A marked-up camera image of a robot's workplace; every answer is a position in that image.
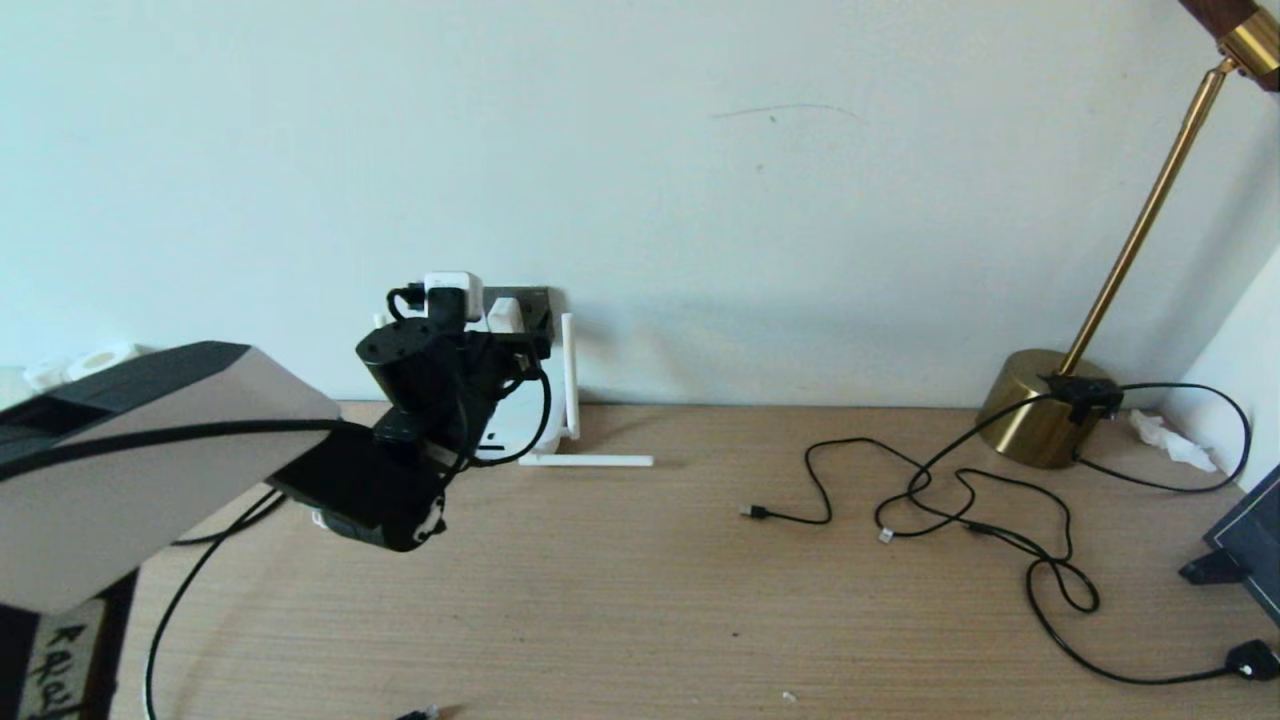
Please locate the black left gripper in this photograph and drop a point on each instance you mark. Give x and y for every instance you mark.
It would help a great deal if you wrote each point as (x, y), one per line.
(480, 400)

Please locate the white power adapter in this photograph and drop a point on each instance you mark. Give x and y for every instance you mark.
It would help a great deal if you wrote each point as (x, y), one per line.
(507, 315)

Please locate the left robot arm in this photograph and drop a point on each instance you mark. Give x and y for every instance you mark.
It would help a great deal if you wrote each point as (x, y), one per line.
(150, 480)

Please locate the white router with antennas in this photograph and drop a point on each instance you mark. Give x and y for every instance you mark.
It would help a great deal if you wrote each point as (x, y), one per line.
(570, 380)

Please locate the white toilet paper roll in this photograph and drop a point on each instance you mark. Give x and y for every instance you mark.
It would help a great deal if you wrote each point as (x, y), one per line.
(100, 358)

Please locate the small clear plastic jar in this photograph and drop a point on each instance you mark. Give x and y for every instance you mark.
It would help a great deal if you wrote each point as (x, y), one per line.
(45, 375)

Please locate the brass desk lamp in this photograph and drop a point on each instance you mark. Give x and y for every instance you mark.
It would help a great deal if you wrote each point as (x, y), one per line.
(1035, 408)

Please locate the black clip on lamp base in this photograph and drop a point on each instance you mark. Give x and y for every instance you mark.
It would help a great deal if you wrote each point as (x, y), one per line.
(1085, 396)

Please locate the crumpled white tissue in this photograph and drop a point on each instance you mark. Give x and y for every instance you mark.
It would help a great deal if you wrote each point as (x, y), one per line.
(1168, 438)

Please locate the dark blue box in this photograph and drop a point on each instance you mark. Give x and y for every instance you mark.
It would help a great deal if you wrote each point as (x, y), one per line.
(1250, 535)

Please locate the grey wall socket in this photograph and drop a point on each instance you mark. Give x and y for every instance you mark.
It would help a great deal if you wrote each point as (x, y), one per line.
(538, 312)

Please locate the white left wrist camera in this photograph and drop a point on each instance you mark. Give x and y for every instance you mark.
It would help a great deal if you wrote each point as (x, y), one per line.
(452, 290)

